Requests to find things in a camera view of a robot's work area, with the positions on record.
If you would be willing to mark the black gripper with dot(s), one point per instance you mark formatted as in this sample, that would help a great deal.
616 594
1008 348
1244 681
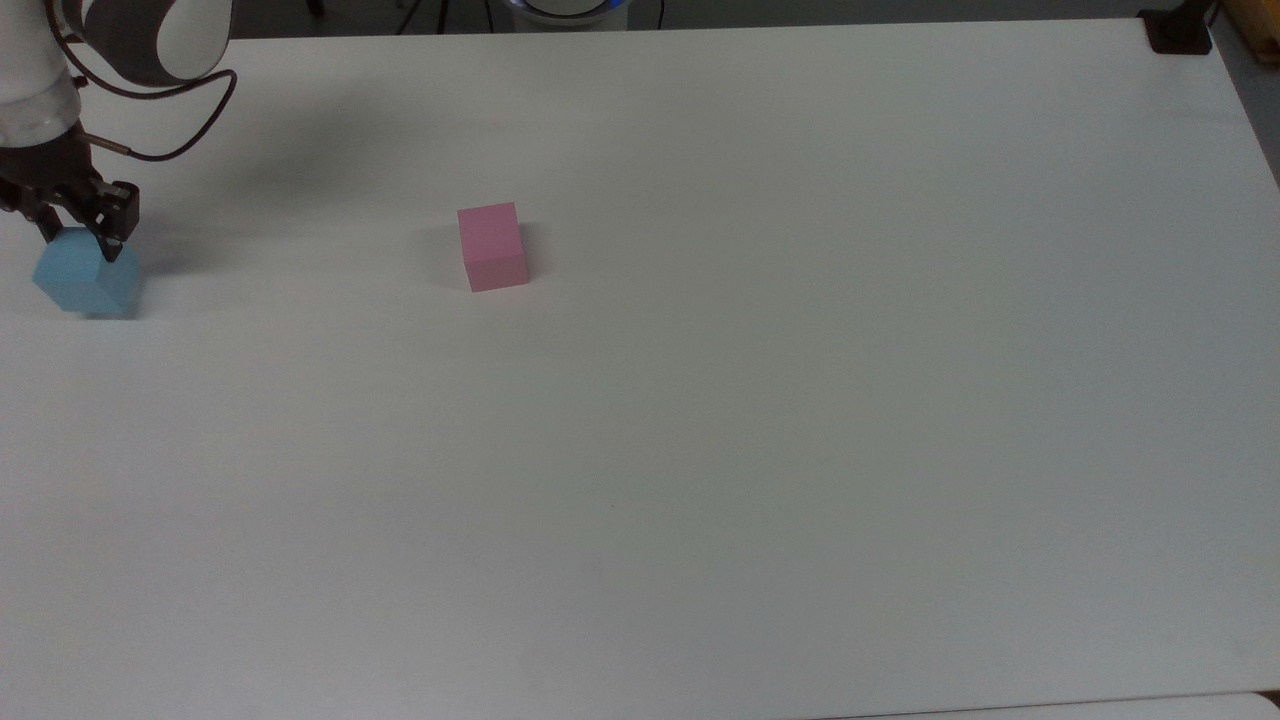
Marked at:
45 170

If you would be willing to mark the blue cube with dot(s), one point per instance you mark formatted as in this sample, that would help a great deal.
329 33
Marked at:
85 285

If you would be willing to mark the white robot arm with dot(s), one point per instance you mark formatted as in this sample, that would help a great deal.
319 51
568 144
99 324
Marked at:
30 60

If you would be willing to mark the pink cube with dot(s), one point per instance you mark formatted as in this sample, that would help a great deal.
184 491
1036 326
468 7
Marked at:
493 248

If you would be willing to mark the tan wooden board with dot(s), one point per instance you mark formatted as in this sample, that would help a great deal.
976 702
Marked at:
1255 25

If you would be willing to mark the black clamp camera stand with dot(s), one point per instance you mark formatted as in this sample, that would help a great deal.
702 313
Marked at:
1180 30

